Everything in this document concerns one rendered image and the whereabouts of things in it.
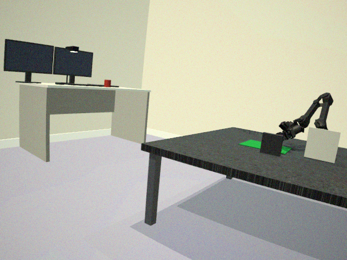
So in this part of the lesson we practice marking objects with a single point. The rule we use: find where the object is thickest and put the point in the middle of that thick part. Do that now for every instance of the green circuit board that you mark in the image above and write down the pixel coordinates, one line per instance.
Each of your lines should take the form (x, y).
(257, 144)

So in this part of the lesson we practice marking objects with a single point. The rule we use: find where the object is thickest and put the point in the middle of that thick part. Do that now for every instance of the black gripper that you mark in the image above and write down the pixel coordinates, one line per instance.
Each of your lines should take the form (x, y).
(290, 133)

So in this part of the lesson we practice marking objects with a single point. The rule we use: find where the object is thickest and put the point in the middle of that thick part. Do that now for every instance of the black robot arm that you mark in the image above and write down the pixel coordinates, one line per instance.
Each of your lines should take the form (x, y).
(304, 120)

